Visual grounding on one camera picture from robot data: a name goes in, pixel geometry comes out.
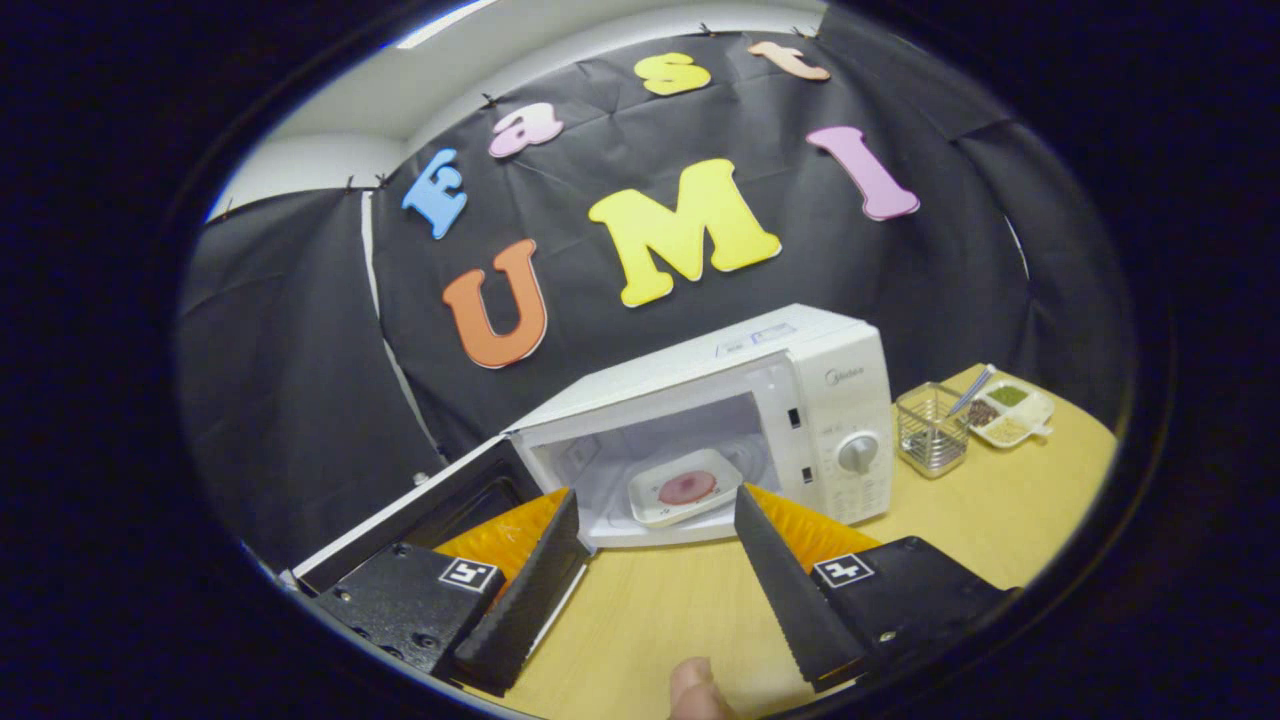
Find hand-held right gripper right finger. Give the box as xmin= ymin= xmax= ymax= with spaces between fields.
xmin=732 ymin=484 xmax=1006 ymax=693

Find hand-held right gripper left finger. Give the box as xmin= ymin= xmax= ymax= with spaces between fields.
xmin=290 ymin=487 xmax=591 ymax=698

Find white square plate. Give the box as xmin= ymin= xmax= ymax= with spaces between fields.
xmin=627 ymin=449 xmax=746 ymax=528

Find pink ham slice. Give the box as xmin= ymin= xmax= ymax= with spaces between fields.
xmin=658 ymin=472 xmax=718 ymax=506

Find white microwave oven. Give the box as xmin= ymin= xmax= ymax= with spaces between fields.
xmin=290 ymin=304 xmax=894 ymax=651

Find white divided bean dish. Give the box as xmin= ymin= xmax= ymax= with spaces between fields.
xmin=965 ymin=380 xmax=1056 ymax=449

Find black backdrop cloth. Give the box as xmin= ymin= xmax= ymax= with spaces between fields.
xmin=180 ymin=10 xmax=1136 ymax=571

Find long ceiling light panel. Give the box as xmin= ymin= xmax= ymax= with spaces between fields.
xmin=395 ymin=0 xmax=501 ymax=49

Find metal wire basket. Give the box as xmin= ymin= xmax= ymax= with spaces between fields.
xmin=895 ymin=382 xmax=971 ymax=479

